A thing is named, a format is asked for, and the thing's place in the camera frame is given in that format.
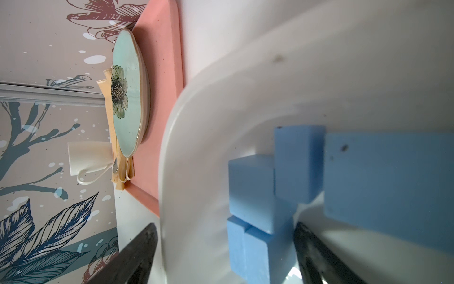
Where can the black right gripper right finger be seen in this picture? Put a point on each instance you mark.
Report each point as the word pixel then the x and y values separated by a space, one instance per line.
pixel 317 263

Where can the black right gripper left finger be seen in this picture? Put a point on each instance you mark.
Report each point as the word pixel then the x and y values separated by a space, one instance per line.
pixel 133 264

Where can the blue cube block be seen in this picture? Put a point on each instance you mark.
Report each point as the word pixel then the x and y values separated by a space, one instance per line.
pixel 258 257
pixel 298 159
pixel 252 193

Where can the blue rectangular block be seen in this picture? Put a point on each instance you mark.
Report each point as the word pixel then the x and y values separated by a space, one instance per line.
pixel 400 184

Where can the white ceramic mug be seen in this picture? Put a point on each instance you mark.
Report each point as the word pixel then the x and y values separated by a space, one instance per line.
pixel 89 157

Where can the green floral plate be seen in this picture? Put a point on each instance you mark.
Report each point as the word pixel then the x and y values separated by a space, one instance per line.
pixel 130 93

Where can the white rectangular plastic bin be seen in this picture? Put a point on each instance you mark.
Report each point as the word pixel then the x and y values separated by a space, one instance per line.
pixel 349 65

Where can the pink plastic tray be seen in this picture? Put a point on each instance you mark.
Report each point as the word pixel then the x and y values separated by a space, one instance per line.
pixel 157 33

